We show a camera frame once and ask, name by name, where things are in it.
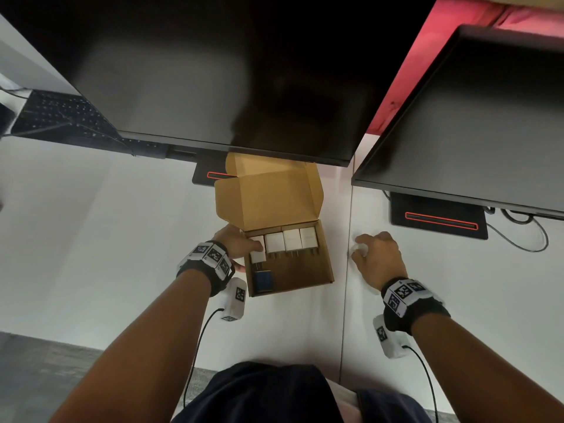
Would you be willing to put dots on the person's right thumb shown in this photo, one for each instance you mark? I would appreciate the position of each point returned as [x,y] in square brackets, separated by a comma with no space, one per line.
[357,262]

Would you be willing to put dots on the black monitor base, red stripe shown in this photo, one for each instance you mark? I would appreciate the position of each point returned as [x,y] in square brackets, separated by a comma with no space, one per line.
[207,169]
[440,215]

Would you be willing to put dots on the black right wristband with markers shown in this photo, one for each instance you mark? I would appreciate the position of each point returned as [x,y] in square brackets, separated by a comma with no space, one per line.
[409,301]

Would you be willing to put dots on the person's left hand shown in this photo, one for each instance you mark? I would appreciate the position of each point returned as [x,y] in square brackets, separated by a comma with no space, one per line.
[233,244]

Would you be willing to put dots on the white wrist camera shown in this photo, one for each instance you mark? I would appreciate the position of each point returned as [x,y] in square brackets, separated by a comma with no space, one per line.
[235,299]
[387,337]

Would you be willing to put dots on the open brown cardboard box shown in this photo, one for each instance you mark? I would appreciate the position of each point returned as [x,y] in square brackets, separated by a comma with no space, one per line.
[268,198]

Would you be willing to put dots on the person's right hand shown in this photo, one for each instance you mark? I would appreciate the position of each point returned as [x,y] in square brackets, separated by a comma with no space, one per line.
[383,259]

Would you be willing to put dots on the black wristband with markers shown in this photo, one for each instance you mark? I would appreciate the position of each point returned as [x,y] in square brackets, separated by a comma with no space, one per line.
[207,262]
[409,301]

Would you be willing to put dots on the dark navy clothing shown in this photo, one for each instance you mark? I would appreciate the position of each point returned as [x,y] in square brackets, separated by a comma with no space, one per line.
[273,396]

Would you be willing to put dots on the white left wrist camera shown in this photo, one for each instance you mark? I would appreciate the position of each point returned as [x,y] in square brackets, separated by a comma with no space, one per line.
[235,299]

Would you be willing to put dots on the red partition panel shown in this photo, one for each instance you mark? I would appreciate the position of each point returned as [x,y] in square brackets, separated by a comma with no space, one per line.
[409,83]

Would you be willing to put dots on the black left wristband with markers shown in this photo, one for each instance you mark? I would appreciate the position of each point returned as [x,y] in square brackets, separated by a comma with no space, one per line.
[207,262]

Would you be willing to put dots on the white power adapter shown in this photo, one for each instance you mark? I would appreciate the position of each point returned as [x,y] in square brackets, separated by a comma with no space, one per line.
[292,240]
[361,250]
[258,255]
[275,243]
[309,237]

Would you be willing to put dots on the person's right forearm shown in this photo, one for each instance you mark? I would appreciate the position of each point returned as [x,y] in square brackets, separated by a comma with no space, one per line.
[480,374]

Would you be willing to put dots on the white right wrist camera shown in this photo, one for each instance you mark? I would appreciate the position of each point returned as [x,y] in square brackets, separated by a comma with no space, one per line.
[387,337]

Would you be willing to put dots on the person's left forearm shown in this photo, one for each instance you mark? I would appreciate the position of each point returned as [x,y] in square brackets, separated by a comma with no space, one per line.
[145,352]

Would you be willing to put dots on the person's left thumb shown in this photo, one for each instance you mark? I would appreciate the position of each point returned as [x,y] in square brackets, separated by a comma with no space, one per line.
[240,267]

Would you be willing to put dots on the black keyboard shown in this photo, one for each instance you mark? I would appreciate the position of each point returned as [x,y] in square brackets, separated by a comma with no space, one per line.
[66,116]

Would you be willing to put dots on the large black monitor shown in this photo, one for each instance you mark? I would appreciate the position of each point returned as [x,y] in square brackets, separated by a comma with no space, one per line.
[211,66]

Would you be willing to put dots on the small blue square packet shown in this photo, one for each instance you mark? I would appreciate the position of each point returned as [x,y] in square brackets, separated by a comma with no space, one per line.
[264,281]

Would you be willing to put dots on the smaller black monitor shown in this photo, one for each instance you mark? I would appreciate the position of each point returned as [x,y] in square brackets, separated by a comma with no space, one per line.
[476,127]

